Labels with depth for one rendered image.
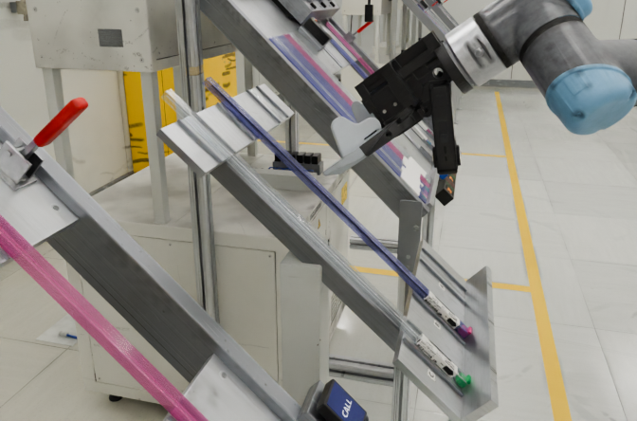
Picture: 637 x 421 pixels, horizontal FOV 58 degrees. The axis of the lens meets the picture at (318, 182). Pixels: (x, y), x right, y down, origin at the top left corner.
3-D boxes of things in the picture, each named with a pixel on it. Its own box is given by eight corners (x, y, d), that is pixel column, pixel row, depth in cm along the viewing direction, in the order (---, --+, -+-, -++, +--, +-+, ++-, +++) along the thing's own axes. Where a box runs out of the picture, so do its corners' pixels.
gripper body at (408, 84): (360, 82, 77) (436, 27, 73) (396, 134, 78) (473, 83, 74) (349, 91, 70) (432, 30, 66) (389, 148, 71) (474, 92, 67)
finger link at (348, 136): (300, 143, 70) (357, 100, 72) (329, 182, 71) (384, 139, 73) (306, 139, 67) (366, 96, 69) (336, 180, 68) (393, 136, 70)
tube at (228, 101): (464, 333, 81) (469, 329, 81) (464, 338, 80) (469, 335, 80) (206, 82, 80) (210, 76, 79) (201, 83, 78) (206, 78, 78)
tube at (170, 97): (462, 382, 71) (468, 377, 71) (462, 389, 70) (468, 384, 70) (166, 95, 70) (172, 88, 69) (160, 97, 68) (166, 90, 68)
